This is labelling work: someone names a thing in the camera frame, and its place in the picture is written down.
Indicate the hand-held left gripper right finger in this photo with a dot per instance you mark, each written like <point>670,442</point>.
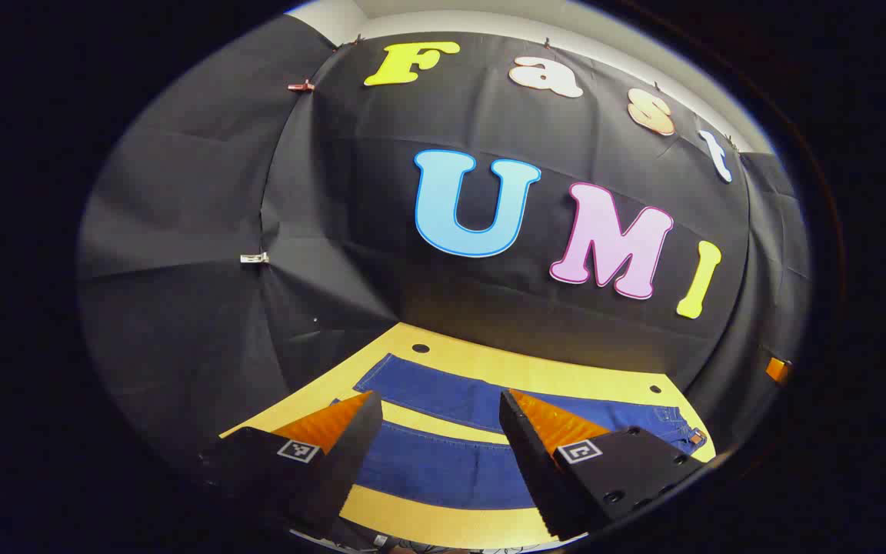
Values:
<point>531,454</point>

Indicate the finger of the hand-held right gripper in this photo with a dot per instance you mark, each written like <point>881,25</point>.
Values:
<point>777,370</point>

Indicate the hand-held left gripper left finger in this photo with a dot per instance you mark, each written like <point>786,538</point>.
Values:
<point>351,454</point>

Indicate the blue denim jeans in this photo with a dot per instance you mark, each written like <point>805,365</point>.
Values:
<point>443,394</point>

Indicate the silver spring clip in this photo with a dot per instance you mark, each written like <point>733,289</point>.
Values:
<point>254,258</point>

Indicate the black backdrop cloth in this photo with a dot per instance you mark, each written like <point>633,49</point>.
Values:
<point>335,192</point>

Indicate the copper spring clip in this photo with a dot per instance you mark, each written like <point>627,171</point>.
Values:
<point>301,85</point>

